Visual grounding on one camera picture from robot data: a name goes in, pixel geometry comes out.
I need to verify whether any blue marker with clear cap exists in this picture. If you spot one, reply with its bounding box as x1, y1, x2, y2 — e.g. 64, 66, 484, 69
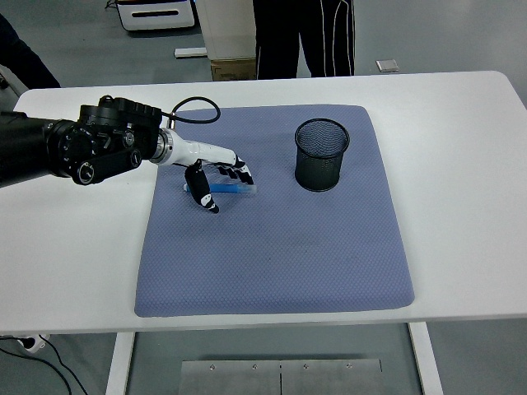
183, 183, 259, 194

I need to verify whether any person in dark clothing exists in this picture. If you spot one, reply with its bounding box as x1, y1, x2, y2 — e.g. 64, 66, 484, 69
0, 12, 62, 91

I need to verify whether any white pedestal cabinet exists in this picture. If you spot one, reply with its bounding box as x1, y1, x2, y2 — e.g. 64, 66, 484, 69
196, 0, 256, 62

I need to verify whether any black floor cable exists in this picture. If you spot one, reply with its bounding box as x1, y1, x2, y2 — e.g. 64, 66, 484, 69
0, 337, 90, 395

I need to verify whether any person in striped trousers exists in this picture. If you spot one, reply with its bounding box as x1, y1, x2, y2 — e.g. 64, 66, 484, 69
251, 0, 357, 80

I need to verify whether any black mesh pen holder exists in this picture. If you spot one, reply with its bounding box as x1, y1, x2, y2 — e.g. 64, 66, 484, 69
293, 118, 351, 193

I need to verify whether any white table leg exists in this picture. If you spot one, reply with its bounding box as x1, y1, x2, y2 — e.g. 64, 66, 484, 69
104, 331, 136, 395
407, 321, 445, 395

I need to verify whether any white power strip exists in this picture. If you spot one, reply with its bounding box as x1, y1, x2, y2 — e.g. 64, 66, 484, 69
16, 333, 50, 354

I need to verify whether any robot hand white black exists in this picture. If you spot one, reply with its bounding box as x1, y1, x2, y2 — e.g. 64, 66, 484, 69
172, 133, 256, 215

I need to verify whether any brown cardboard box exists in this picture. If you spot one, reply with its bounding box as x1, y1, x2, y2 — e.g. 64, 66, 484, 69
209, 56, 257, 82

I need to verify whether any grey metal plate with screws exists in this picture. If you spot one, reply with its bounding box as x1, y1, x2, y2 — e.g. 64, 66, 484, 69
179, 358, 383, 395

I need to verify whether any white box appliance with slot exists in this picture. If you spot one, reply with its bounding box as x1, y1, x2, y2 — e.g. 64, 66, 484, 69
114, 0, 198, 32

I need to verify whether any blue-grey quilted mat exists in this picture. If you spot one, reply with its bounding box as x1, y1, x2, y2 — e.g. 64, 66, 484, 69
133, 105, 416, 318

